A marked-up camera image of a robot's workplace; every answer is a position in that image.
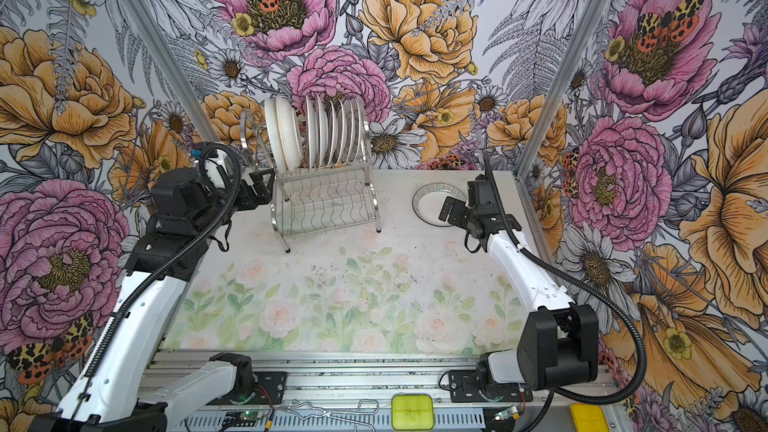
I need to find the small green circuit board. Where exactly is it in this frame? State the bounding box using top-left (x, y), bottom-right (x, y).
top-left (222, 410), bottom-right (265, 429)

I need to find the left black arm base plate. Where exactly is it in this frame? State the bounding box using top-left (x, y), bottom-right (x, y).
top-left (208, 371), bottom-right (288, 406)

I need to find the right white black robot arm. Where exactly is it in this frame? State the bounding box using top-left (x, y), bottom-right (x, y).
top-left (439, 174), bottom-right (598, 391)

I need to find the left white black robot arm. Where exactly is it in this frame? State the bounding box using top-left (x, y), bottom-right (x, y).
top-left (29, 168), bottom-right (275, 431)

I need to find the black striped rim plate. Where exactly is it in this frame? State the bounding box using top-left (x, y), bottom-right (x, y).
top-left (412, 182), bottom-right (467, 227)

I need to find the plain white plate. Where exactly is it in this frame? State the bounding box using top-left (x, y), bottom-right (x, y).
top-left (264, 99), bottom-right (288, 175)

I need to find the white plate row middle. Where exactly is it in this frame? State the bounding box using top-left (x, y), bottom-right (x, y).
top-left (331, 99), bottom-right (349, 166)

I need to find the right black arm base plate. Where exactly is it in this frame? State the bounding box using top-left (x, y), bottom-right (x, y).
top-left (446, 370), bottom-right (533, 403)

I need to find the yellow rimmed white plate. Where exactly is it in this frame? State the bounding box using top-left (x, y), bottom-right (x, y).
top-left (275, 97), bottom-right (303, 174)

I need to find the green square lid box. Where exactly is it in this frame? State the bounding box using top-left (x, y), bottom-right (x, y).
top-left (391, 394), bottom-right (435, 431)

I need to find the bent metal wire hook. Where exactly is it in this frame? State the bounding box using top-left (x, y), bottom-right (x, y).
top-left (279, 399), bottom-right (380, 431)

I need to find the chrome wire dish rack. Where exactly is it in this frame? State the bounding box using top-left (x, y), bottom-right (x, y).
top-left (239, 99), bottom-right (382, 241)

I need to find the yellow box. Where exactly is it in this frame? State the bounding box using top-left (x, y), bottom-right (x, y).
top-left (570, 403), bottom-right (611, 432)

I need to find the red dotted rim plate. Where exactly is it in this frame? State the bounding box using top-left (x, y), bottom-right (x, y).
top-left (315, 95), bottom-right (329, 168)

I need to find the right black corrugated cable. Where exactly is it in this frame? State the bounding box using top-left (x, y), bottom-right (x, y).
top-left (482, 155), bottom-right (648, 432)

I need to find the red floral pattern plate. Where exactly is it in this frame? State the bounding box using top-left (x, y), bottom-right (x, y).
top-left (305, 96), bottom-right (319, 170)

